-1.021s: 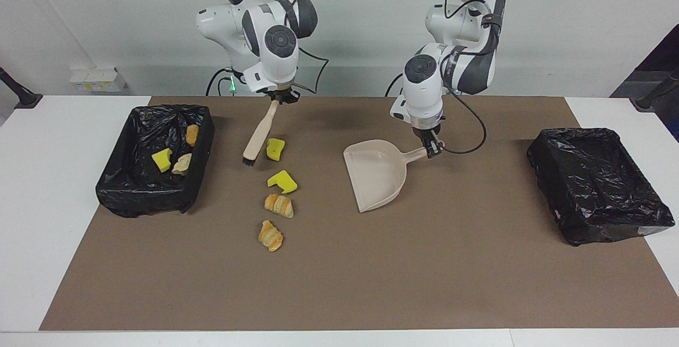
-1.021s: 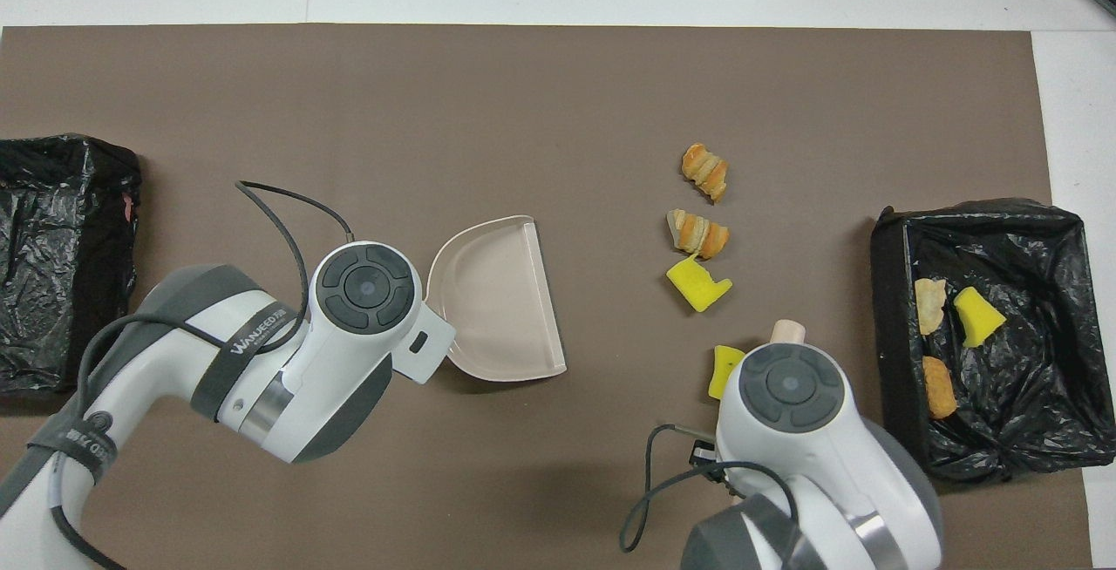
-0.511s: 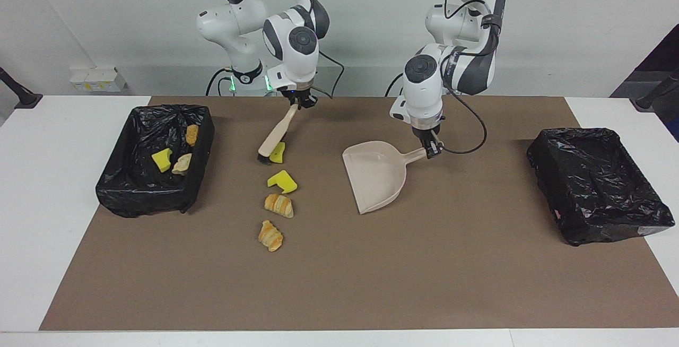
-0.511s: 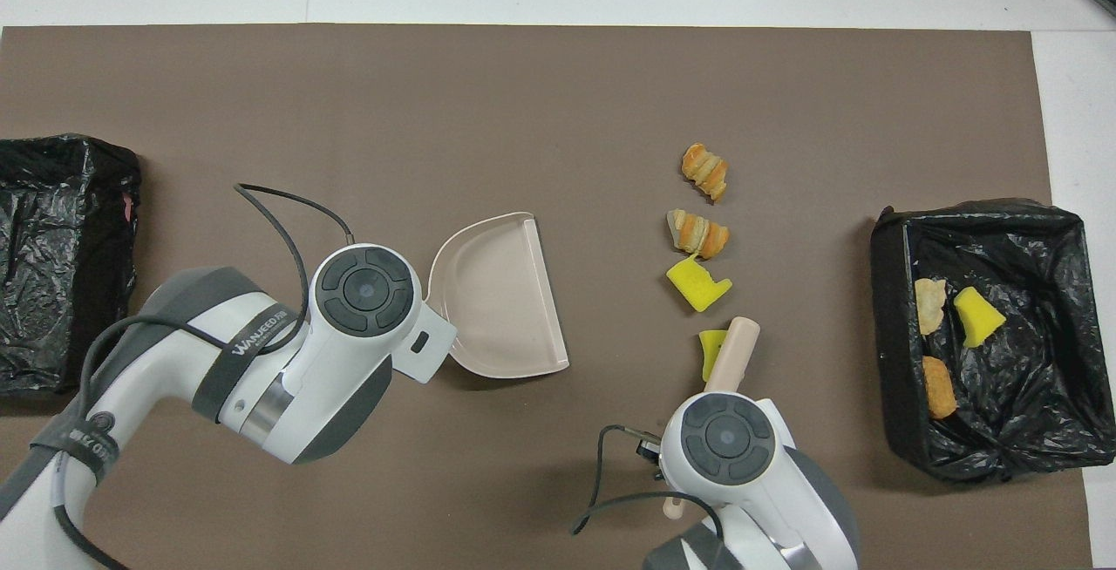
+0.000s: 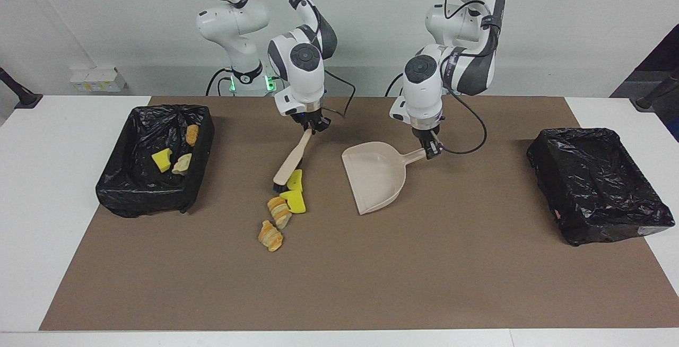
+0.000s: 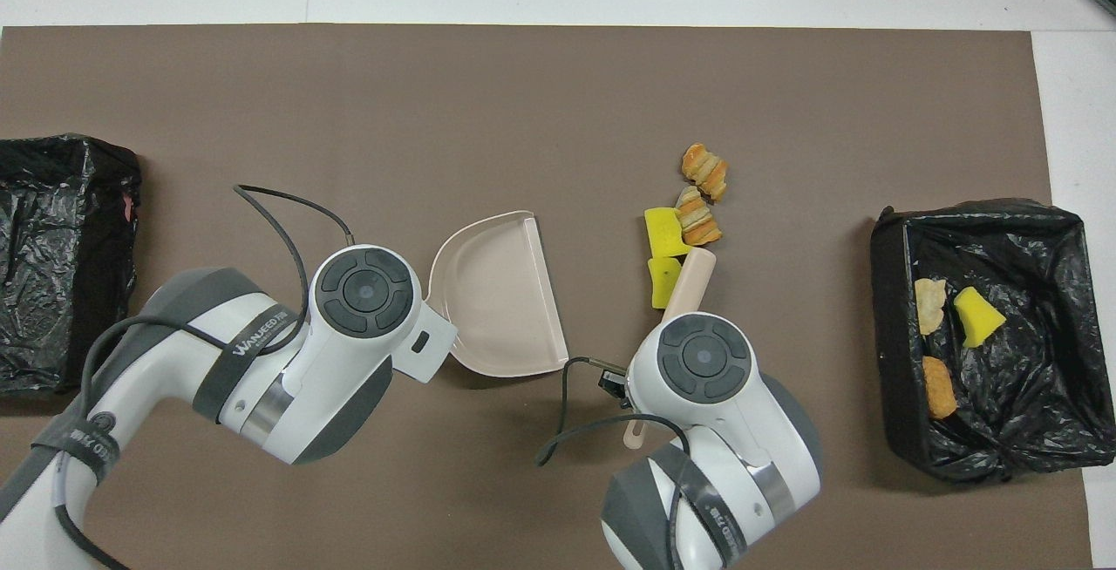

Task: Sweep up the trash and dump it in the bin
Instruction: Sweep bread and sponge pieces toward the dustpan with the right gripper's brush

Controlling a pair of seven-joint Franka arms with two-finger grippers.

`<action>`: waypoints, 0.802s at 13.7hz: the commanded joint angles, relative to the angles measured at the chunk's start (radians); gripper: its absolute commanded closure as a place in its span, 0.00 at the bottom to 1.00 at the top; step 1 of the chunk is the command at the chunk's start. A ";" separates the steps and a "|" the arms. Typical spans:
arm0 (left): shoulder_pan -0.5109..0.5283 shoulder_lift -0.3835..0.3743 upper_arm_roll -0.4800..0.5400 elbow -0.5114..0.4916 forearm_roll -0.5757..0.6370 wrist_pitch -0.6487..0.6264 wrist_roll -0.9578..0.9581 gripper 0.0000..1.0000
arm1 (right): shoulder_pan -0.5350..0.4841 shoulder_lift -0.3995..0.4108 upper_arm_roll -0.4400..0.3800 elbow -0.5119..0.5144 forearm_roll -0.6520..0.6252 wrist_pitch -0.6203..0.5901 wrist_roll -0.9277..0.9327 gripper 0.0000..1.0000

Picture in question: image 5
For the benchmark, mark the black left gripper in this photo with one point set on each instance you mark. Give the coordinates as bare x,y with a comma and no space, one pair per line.
426,133

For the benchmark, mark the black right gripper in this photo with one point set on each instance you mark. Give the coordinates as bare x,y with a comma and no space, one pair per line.
307,116

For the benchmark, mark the beige brush black bristles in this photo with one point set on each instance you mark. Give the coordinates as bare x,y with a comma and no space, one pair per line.
293,158

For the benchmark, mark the yellow sponge piece with hole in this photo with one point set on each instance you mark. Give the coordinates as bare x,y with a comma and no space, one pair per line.
295,180

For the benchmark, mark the beige plastic dustpan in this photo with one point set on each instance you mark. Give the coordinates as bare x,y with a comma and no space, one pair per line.
376,177

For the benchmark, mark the yellow notched sponge piece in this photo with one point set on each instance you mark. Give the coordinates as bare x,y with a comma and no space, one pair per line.
294,202

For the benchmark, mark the striped croissant bread piece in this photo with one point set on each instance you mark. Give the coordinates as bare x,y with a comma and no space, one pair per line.
270,236
279,212

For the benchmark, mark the peanut-shaped brown bread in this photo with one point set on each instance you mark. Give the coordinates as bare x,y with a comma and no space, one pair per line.
192,135

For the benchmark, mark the pale crusty bread piece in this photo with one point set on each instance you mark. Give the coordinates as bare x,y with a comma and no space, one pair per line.
182,164

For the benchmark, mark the small yellow sponge wedge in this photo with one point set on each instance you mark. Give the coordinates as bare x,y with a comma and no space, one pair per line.
162,160

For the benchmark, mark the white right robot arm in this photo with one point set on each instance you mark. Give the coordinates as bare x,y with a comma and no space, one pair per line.
302,76

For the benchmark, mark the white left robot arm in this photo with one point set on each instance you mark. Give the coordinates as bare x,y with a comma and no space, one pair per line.
424,87

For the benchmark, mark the black lined bin pink mark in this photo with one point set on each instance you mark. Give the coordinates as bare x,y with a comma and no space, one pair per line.
594,182

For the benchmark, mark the black bag lined bin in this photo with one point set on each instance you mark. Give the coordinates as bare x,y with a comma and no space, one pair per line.
138,193

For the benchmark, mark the brown table mat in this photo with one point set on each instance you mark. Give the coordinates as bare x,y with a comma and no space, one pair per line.
318,294

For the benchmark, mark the white power strip box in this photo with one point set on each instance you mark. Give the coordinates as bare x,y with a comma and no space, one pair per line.
98,79

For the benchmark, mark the black camera stand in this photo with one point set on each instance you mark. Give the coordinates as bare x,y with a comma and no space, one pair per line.
658,95
18,95

